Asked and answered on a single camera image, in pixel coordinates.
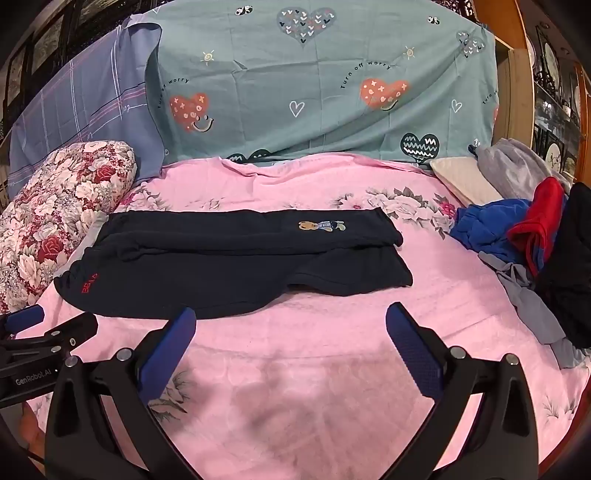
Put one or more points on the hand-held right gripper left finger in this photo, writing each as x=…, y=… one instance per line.
x=168, y=355

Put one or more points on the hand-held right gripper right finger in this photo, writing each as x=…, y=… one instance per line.
x=413, y=353

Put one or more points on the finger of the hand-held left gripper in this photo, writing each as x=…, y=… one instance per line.
x=25, y=319
x=76, y=330

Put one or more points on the dark navy pants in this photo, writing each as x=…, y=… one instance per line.
x=207, y=258

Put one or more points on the red floral bolster pillow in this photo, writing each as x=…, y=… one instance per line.
x=55, y=217

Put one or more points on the pink floral bedsheet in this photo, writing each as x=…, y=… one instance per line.
x=300, y=360

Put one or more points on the grey cloth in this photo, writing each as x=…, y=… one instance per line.
x=531, y=304

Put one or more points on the black garment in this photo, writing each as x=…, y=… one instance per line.
x=568, y=267

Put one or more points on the cream pillow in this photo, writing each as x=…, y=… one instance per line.
x=461, y=177

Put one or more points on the red garment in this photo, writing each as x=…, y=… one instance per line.
x=540, y=207

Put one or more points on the light grey garment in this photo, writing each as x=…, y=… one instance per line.
x=512, y=166

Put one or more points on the purple plaid sheet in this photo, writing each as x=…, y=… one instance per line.
x=83, y=101

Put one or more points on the decorative plate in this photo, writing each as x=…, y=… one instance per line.
x=551, y=62
x=552, y=158

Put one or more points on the dark wooden lattice screen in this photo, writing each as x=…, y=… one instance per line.
x=41, y=41

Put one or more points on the wooden display cabinet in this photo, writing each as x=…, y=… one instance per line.
x=519, y=92

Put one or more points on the teal heart print sheet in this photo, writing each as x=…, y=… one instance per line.
x=300, y=69

